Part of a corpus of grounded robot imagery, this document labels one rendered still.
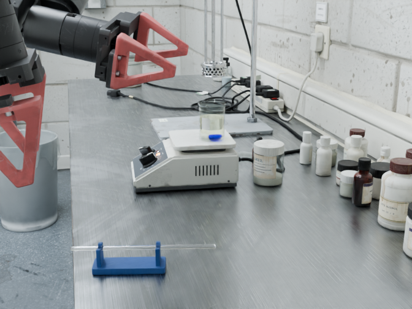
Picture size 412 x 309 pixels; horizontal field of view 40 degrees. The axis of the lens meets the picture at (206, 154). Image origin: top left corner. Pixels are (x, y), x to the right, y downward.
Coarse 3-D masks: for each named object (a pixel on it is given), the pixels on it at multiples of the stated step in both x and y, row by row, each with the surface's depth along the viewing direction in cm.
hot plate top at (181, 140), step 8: (176, 136) 112; (184, 136) 112; (192, 136) 112; (176, 144) 106; (184, 144) 106; (192, 144) 106; (200, 144) 106; (208, 144) 106; (216, 144) 106; (224, 144) 106; (232, 144) 107
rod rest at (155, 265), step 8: (96, 256) 77; (160, 256) 78; (96, 264) 78; (104, 264) 78; (112, 264) 78; (120, 264) 78; (128, 264) 78; (136, 264) 78; (144, 264) 78; (152, 264) 78; (160, 264) 78; (96, 272) 77; (104, 272) 77; (112, 272) 77; (120, 272) 77; (128, 272) 77; (136, 272) 77; (144, 272) 77; (152, 272) 77; (160, 272) 77
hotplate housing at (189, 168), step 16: (176, 160) 105; (192, 160) 106; (208, 160) 106; (224, 160) 107; (240, 160) 116; (144, 176) 105; (160, 176) 105; (176, 176) 106; (192, 176) 106; (208, 176) 107; (224, 176) 108
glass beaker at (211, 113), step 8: (200, 104) 106; (208, 104) 105; (216, 104) 110; (224, 104) 107; (200, 112) 107; (208, 112) 106; (216, 112) 106; (224, 112) 108; (200, 120) 107; (208, 120) 106; (216, 120) 106; (224, 120) 108; (200, 128) 108; (208, 128) 107; (216, 128) 107; (224, 128) 109; (200, 136) 108; (208, 136) 107; (216, 136) 107; (224, 136) 109
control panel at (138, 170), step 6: (162, 144) 114; (162, 150) 111; (138, 156) 116; (156, 156) 110; (162, 156) 108; (138, 162) 112; (156, 162) 106; (138, 168) 109; (144, 168) 107; (150, 168) 106; (138, 174) 106
